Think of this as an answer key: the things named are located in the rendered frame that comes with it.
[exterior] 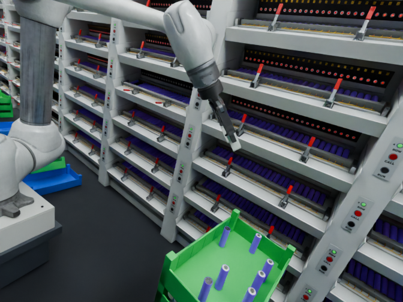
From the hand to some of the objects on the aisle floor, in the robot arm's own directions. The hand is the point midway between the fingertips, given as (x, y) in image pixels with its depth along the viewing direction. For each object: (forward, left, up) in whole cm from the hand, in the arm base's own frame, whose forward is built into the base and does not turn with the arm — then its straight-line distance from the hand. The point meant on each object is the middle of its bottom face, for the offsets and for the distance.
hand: (231, 138), depth 70 cm
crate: (+26, +128, -70) cm, 148 cm away
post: (+51, +86, -76) cm, 125 cm away
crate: (+21, +112, -75) cm, 136 cm away
